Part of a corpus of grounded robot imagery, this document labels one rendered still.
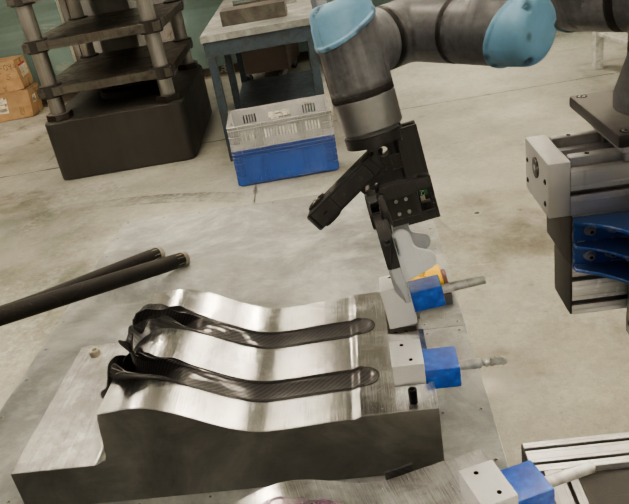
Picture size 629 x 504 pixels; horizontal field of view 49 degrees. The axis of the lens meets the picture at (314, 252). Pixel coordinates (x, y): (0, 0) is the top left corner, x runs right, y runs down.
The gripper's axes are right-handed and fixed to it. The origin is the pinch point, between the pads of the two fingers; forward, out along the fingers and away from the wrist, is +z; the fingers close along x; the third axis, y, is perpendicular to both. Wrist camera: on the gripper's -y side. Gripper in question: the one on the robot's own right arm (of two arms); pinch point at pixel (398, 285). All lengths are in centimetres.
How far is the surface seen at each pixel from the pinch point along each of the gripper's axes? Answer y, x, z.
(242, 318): -22.1, 3.8, 0.4
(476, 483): 3.2, -27.7, 10.2
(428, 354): 1.6, -10.1, 5.2
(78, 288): -53, 23, -5
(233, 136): -81, 303, 10
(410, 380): -1.0, -13.3, 6.1
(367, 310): -5.2, 3.5, 3.8
